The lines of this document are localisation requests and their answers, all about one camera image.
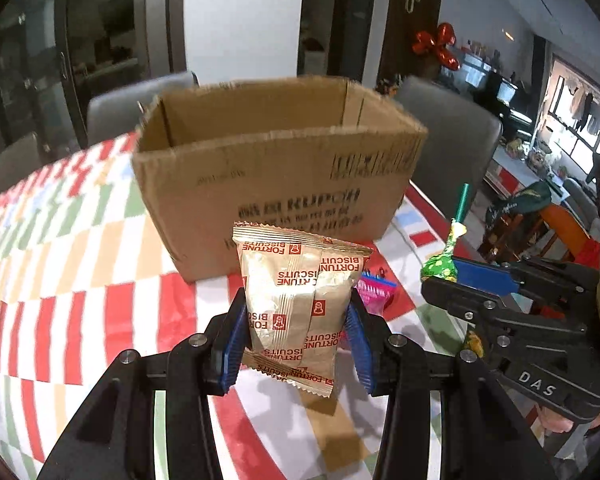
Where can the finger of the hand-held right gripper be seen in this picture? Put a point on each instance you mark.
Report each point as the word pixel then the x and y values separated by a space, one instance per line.
pixel 485 275
pixel 460 300

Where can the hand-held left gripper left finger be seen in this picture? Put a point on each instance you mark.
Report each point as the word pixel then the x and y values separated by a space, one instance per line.
pixel 232 340

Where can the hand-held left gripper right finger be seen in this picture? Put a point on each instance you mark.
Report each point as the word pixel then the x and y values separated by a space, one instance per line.
pixel 360 350

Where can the green lollipop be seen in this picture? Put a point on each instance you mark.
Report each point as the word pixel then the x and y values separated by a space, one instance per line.
pixel 440 266

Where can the gold biscuit packet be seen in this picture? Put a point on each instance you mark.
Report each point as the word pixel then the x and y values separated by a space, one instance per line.
pixel 290 300

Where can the brown cardboard box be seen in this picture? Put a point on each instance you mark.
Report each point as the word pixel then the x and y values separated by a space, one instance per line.
pixel 280 175

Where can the person's right hand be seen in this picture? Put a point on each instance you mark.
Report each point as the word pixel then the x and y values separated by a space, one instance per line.
pixel 575 435

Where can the pink packet with blue strip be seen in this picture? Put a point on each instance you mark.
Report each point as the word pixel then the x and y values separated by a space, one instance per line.
pixel 375 292

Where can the dark green bag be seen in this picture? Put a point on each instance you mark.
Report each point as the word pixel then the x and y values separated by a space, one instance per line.
pixel 517 205

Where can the orange blue small chair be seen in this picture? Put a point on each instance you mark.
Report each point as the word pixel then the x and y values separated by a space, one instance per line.
pixel 570 235

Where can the grey dining chair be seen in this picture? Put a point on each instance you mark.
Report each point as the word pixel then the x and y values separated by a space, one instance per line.
pixel 125 110
pixel 15 165
pixel 455 135

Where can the black piano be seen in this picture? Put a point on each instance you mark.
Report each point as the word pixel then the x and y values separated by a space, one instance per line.
pixel 515 105

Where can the hanging laundry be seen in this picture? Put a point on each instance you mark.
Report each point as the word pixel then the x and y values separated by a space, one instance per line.
pixel 585 105

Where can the television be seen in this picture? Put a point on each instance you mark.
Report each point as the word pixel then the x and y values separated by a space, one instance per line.
pixel 477 72

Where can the red foil balloon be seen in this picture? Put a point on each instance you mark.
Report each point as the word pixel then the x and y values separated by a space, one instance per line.
pixel 437 45

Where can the dark cabinet door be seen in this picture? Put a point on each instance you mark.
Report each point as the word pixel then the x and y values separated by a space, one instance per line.
pixel 410 25

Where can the glass sliding door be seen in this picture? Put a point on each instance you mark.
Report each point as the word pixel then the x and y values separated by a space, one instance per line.
pixel 55 60

